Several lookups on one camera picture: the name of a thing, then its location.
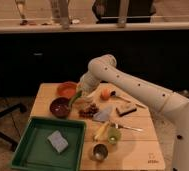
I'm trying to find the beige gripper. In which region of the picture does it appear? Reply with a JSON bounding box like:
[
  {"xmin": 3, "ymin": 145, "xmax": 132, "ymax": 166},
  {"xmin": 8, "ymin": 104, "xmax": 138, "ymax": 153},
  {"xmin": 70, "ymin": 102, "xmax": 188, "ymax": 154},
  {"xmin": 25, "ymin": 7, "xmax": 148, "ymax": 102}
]
[{"xmin": 77, "ymin": 78, "xmax": 95, "ymax": 97}]

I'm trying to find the grey blue sponge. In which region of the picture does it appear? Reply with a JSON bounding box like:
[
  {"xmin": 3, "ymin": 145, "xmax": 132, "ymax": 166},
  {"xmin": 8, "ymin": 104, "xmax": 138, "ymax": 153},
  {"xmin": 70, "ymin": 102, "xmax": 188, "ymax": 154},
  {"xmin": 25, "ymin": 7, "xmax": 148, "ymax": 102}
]
[{"xmin": 48, "ymin": 131, "xmax": 68, "ymax": 153}]

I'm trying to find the metal fork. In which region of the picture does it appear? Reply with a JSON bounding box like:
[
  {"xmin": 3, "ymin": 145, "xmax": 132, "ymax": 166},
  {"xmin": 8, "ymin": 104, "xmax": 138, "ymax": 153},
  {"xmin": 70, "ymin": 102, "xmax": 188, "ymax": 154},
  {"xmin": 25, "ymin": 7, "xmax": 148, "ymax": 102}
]
[{"xmin": 110, "ymin": 123, "xmax": 143, "ymax": 132}]

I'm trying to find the orange fruit toy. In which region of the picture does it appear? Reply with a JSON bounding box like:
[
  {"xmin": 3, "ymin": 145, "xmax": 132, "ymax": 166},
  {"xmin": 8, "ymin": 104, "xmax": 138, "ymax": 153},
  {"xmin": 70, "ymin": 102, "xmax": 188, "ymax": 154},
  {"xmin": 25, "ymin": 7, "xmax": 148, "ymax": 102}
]
[{"xmin": 100, "ymin": 89, "xmax": 111, "ymax": 101}]

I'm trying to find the light blue cloth piece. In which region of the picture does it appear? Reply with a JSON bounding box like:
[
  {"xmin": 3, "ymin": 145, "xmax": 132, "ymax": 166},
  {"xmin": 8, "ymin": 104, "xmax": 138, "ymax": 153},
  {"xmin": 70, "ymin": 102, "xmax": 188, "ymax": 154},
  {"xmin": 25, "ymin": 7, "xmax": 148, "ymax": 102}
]
[{"xmin": 93, "ymin": 106, "xmax": 113, "ymax": 122}]

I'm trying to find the orange bowl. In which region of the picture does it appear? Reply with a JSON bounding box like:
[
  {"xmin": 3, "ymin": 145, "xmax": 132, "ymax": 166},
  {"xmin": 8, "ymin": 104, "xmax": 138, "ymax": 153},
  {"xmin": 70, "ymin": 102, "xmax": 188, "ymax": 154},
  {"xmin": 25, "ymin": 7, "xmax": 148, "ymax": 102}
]
[{"xmin": 56, "ymin": 81, "xmax": 77, "ymax": 99}]

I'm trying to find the black office chair base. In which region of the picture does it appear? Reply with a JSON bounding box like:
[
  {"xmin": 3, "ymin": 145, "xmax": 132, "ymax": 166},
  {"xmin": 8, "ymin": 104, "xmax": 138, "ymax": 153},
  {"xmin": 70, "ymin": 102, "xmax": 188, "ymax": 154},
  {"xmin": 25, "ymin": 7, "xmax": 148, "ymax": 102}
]
[{"xmin": 0, "ymin": 71, "xmax": 28, "ymax": 152}]

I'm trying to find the yellow banana toy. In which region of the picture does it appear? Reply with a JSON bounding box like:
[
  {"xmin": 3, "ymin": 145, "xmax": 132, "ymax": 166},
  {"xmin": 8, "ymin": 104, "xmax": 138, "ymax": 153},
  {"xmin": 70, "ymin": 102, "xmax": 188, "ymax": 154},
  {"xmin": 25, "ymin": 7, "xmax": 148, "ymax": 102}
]
[{"xmin": 93, "ymin": 121, "xmax": 109, "ymax": 141}]

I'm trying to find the white paper cup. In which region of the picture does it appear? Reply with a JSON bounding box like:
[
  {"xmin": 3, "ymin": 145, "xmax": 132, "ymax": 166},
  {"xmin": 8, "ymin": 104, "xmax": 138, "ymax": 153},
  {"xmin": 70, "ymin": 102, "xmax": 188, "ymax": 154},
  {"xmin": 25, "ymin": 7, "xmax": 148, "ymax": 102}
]
[{"xmin": 78, "ymin": 96, "xmax": 93, "ymax": 103}]

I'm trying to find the green plastic tray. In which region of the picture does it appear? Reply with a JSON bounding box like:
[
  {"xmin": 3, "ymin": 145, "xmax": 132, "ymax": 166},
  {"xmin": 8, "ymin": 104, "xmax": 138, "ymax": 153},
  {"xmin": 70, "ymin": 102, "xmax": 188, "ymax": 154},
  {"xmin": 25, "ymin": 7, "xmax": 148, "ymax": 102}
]
[{"xmin": 11, "ymin": 117, "xmax": 86, "ymax": 171}]

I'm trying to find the bunch of red grapes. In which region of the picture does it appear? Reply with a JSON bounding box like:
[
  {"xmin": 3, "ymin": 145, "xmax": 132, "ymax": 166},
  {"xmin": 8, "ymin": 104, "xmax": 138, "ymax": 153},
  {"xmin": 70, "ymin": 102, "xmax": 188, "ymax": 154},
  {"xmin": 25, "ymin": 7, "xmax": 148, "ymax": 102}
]
[{"xmin": 79, "ymin": 103, "xmax": 99, "ymax": 118}]

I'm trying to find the green plastic cup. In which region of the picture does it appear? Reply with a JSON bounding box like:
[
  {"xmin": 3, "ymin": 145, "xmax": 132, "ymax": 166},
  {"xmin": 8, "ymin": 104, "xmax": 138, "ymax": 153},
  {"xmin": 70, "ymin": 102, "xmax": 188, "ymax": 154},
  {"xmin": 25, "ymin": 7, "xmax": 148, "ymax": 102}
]
[{"xmin": 107, "ymin": 127, "xmax": 121, "ymax": 145}]

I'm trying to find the dark red bowl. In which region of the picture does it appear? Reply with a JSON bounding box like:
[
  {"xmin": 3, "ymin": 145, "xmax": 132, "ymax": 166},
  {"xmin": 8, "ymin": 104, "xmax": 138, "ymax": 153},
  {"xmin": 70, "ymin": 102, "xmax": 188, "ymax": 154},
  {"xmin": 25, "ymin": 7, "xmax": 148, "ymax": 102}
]
[{"xmin": 49, "ymin": 97, "xmax": 71, "ymax": 118}]

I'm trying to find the black headed spoon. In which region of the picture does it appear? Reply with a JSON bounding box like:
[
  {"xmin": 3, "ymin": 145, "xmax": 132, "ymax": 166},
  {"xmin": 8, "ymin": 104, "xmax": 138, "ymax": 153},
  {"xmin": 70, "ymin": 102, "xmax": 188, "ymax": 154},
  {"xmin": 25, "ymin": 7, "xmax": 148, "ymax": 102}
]
[{"xmin": 110, "ymin": 91, "xmax": 146, "ymax": 109}]

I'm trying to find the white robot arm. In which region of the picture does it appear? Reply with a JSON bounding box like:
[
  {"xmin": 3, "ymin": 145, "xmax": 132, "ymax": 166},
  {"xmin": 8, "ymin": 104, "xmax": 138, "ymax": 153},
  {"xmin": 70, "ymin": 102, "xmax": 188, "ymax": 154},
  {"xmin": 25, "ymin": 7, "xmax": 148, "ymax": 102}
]
[{"xmin": 78, "ymin": 54, "xmax": 189, "ymax": 171}]

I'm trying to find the small metal cup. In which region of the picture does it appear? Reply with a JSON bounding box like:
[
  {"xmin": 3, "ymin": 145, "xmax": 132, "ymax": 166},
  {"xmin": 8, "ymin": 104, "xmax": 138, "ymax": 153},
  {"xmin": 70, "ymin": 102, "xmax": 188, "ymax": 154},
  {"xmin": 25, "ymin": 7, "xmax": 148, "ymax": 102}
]
[{"xmin": 93, "ymin": 144, "xmax": 108, "ymax": 161}]

